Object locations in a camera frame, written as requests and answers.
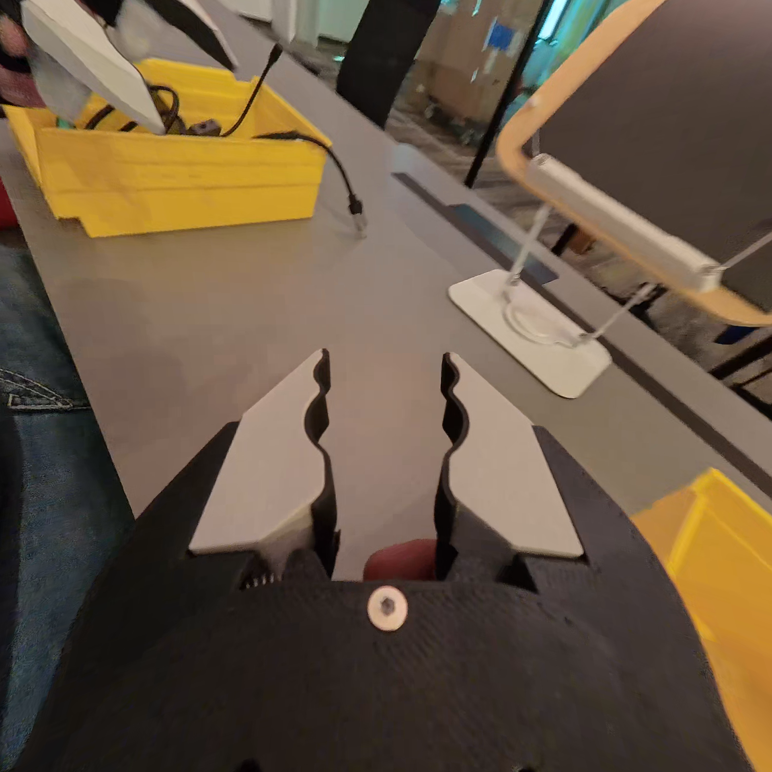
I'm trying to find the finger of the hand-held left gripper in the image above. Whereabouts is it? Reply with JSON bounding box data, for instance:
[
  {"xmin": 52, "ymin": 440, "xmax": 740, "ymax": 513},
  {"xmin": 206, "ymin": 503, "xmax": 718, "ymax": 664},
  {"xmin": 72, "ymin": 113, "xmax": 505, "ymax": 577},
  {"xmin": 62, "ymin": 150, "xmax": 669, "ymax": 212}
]
[
  {"xmin": 21, "ymin": 0, "xmax": 166, "ymax": 135},
  {"xmin": 145, "ymin": 0, "xmax": 239, "ymax": 72}
]

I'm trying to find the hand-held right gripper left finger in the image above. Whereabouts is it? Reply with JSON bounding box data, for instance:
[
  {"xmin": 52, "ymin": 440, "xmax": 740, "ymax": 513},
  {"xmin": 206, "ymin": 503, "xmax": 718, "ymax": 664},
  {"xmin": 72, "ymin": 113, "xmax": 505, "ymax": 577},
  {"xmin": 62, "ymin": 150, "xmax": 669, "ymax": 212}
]
[{"xmin": 188, "ymin": 349, "xmax": 339, "ymax": 580}]

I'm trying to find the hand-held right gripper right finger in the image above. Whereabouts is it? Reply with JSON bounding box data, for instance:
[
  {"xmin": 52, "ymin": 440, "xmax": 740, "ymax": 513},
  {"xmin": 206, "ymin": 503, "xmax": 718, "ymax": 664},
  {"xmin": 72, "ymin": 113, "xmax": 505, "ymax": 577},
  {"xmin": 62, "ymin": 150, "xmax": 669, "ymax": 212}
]
[{"xmin": 433, "ymin": 351, "xmax": 586, "ymax": 581}]

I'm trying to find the yellow plastic bin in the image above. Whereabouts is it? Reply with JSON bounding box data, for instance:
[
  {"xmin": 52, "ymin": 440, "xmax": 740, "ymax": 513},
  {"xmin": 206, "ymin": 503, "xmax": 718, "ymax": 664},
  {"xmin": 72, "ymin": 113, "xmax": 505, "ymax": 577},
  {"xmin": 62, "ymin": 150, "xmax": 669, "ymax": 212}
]
[
  {"xmin": 3, "ymin": 57, "xmax": 333, "ymax": 239},
  {"xmin": 630, "ymin": 467, "xmax": 772, "ymax": 772}
]

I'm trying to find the black switch pigtail cable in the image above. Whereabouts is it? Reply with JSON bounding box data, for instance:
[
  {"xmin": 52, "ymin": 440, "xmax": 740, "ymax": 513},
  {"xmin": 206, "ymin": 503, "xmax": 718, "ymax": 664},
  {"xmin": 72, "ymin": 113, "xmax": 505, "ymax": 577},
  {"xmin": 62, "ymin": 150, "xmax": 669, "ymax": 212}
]
[{"xmin": 84, "ymin": 84, "xmax": 369, "ymax": 236}]

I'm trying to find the person's left hand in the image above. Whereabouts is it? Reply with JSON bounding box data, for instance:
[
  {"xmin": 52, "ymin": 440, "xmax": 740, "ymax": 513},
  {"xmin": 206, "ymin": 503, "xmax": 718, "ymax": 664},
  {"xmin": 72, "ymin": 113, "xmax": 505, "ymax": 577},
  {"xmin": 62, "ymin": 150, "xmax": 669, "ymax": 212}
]
[{"xmin": 0, "ymin": 12, "xmax": 37, "ymax": 109}]

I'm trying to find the wooden book stand white base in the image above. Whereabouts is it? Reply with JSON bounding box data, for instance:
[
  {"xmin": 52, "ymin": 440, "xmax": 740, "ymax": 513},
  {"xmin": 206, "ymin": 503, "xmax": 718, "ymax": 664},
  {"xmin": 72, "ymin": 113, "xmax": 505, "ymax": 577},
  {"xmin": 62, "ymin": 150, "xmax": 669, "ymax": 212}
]
[{"xmin": 448, "ymin": 0, "xmax": 772, "ymax": 400}]

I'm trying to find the black office chair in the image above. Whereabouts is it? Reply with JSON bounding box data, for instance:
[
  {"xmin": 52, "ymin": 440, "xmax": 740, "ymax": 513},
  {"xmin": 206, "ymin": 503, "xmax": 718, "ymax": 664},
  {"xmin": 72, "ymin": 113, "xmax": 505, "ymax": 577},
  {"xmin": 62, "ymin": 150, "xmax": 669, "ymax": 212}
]
[{"xmin": 336, "ymin": 0, "xmax": 441, "ymax": 129}]

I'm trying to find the flat cardboard box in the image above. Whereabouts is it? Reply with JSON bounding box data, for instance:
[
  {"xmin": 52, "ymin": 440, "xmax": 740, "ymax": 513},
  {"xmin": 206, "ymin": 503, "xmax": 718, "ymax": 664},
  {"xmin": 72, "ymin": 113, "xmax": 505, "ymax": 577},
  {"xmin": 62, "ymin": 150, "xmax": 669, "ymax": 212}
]
[{"xmin": 416, "ymin": 0, "xmax": 546, "ymax": 121}]

